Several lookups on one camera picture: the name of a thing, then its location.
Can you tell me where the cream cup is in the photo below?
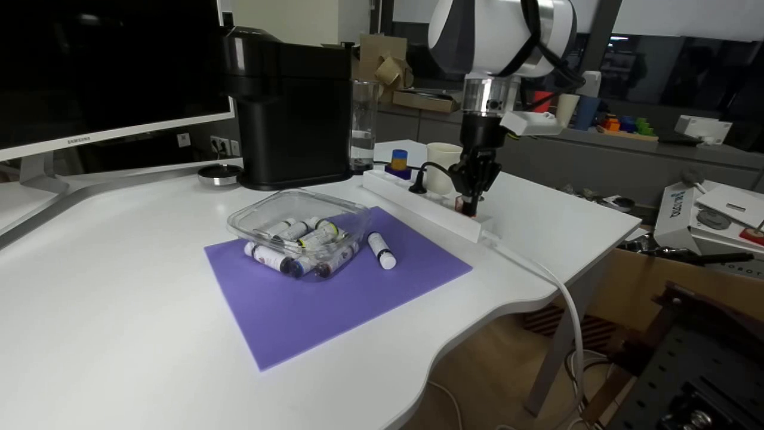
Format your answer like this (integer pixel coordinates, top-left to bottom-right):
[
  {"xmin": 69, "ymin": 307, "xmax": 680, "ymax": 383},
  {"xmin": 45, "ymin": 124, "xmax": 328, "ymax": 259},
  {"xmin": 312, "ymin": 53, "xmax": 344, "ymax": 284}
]
[{"xmin": 553, "ymin": 90, "xmax": 582, "ymax": 132}]

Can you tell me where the upturned white cup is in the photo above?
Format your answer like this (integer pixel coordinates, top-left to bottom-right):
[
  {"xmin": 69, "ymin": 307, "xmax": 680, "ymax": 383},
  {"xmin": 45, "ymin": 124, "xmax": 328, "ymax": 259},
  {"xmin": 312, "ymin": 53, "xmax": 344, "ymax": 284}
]
[{"xmin": 581, "ymin": 70, "xmax": 607, "ymax": 100}]

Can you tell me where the white power strip orange switch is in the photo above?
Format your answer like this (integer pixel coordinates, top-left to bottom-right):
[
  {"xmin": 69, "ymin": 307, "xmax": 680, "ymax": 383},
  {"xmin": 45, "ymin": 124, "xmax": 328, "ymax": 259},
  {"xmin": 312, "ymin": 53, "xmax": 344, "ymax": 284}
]
[{"xmin": 359, "ymin": 170, "xmax": 496, "ymax": 252}]

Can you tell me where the white tube blue cap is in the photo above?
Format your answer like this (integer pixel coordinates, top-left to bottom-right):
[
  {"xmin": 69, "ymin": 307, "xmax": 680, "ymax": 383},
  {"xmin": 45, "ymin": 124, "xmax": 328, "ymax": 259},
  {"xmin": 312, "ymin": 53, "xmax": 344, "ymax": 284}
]
[{"xmin": 242, "ymin": 240, "xmax": 297, "ymax": 277}]

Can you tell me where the crumpled cardboard box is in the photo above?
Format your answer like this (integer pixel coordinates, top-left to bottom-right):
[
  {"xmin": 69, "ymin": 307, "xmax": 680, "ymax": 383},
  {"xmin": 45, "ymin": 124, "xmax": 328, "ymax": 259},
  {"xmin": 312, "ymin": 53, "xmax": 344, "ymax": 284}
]
[{"xmin": 355, "ymin": 33, "xmax": 418, "ymax": 90}]

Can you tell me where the white power strip cable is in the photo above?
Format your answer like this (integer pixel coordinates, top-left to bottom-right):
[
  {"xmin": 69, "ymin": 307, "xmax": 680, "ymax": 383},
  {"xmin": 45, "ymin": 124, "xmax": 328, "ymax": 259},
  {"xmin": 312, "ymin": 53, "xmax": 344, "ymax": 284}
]
[{"xmin": 490, "ymin": 240, "xmax": 598, "ymax": 401}]

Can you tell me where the thin black cable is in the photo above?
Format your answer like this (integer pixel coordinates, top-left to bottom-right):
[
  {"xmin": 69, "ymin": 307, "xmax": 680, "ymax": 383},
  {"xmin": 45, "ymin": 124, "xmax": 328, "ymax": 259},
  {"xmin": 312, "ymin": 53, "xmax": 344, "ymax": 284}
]
[{"xmin": 414, "ymin": 160, "xmax": 463, "ymax": 209}]

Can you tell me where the white framed monitor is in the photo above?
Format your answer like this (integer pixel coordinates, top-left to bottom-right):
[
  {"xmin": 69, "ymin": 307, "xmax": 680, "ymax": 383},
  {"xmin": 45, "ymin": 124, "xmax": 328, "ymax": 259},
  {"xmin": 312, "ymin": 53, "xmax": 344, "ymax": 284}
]
[{"xmin": 0, "ymin": 0, "xmax": 239, "ymax": 198}]

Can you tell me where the large brown cardboard box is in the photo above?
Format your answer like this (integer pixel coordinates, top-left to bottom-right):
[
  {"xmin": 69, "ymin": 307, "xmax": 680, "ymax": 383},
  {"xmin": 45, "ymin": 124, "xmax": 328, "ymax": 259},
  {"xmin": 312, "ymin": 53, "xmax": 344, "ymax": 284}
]
[{"xmin": 584, "ymin": 247, "xmax": 764, "ymax": 341}]

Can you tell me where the white tube in container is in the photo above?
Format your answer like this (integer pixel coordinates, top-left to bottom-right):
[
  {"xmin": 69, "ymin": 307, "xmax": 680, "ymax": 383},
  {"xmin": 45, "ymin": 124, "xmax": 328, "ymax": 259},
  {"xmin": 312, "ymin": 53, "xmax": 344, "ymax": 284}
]
[
  {"xmin": 261, "ymin": 217, "xmax": 311, "ymax": 247},
  {"xmin": 297, "ymin": 219, "xmax": 341, "ymax": 254}
]

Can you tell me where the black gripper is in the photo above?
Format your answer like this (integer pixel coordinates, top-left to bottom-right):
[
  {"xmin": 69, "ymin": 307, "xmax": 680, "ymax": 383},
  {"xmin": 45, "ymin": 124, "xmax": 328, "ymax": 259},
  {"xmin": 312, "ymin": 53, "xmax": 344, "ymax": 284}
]
[{"xmin": 446, "ymin": 115, "xmax": 507, "ymax": 217}]

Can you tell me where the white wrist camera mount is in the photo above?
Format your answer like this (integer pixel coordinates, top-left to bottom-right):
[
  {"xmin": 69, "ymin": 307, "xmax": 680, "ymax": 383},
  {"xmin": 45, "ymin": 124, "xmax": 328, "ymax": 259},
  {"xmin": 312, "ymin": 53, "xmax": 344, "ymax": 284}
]
[{"xmin": 500, "ymin": 108, "xmax": 564, "ymax": 138}]

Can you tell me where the clear water tank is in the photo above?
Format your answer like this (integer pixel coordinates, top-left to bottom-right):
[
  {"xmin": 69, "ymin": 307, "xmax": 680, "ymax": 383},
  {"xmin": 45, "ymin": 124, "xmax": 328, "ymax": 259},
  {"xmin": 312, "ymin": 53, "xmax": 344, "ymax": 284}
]
[{"xmin": 348, "ymin": 76, "xmax": 380, "ymax": 175}]

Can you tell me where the black coffee machine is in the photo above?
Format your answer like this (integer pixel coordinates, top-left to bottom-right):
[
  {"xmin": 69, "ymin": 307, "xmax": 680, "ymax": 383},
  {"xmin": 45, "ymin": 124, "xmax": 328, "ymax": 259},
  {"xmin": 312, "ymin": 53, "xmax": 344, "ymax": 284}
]
[{"xmin": 223, "ymin": 26, "xmax": 359, "ymax": 194}]

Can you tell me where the white paper cup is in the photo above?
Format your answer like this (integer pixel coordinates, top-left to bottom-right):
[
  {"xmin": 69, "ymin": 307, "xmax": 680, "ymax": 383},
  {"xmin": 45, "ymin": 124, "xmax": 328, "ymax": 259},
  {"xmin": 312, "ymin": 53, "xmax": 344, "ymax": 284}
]
[{"xmin": 422, "ymin": 140, "xmax": 466, "ymax": 198}]

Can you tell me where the white printed carton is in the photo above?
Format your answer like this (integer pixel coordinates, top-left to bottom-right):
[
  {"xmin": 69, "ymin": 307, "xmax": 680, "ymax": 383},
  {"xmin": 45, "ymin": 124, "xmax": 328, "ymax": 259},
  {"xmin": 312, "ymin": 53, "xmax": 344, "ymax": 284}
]
[{"xmin": 652, "ymin": 179, "xmax": 764, "ymax": 259}]

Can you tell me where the blue cup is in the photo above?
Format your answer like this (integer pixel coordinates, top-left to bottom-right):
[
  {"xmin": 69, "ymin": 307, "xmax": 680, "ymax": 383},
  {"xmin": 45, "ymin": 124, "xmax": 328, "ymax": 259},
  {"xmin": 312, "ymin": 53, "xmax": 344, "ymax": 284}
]
[{"xmin": 572, "ymin": 93, "xmax": 602, "ymax": 133}]

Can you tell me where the red cup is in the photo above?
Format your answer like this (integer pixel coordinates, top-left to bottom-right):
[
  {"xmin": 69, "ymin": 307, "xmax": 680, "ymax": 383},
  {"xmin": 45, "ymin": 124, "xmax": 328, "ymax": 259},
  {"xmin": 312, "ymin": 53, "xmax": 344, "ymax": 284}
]
[{"xmin": 531, "ymin": 89, "xmax": 556, "ymax": 115}]

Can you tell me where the black metal rack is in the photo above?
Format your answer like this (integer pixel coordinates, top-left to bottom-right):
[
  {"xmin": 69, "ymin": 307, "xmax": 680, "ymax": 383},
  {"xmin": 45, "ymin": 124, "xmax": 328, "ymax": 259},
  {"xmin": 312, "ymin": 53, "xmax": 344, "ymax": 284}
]
[{"xmin": 607, "ymin": 284, "xmax": 764, "ymax": 430}]

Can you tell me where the grey low cabinet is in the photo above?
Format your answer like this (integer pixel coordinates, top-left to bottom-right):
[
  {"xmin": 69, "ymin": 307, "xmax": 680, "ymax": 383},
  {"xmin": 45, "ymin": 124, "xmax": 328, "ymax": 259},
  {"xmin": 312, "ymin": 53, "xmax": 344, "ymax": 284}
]
[{"xmin": 372, "ymin": 106, "xmax": 764, "ymax": 211}]

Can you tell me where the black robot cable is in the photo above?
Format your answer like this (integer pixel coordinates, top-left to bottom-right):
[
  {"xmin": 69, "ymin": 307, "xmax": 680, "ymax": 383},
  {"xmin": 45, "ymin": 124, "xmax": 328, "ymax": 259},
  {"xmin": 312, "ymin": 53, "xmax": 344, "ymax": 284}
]
[{"xmin": 496, "ymin": 0, "xmax": 592, "ymax": 90}]

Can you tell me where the white tube dark cap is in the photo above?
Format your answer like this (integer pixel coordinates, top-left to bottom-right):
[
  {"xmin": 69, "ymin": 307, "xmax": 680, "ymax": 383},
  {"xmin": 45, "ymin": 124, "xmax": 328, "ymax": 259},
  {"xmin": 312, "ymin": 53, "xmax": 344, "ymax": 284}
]
[{"xmin": 316, "ymin": 242, "xmax": 360, "ymax": 280}]

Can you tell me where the white flat box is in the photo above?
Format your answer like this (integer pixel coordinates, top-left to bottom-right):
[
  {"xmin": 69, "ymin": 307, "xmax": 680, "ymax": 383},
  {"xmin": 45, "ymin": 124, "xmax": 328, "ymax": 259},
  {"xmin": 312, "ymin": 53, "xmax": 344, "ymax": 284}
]
[{"xmin": 673, "ymin": 115, "xmax": 735, "ymax": 149}]

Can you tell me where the purple mat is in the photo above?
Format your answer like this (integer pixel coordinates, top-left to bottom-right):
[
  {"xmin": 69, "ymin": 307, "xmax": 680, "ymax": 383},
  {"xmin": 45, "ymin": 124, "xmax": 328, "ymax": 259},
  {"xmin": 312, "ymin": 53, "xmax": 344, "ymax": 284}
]
[{"xmin": 202, "ymin": 206, "xmax": 476, "ymax": 372}]

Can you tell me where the black pen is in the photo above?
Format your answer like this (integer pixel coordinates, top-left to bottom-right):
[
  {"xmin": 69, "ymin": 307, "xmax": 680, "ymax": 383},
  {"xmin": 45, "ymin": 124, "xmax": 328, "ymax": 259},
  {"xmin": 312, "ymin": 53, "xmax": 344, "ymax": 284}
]
[{"xmin": 689, "ymin": 248, "xmax": 754, "ymax": 267}]

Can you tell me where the round silver dish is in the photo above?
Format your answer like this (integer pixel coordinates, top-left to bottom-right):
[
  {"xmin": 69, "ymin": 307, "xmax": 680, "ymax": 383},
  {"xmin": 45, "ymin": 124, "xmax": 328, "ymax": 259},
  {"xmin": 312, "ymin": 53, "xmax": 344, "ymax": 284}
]
[{"xmin": 195, "ymin": 162, "xmax": 244, "ymax": 191}]

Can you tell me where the flat cardboard box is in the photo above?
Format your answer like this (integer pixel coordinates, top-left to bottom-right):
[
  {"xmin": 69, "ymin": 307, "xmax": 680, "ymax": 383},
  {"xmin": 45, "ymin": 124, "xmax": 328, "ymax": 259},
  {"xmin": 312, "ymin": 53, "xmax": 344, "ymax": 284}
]
[{"xmin": 391, "ymin": 87, "xmax": 467, "ymax": 117}]

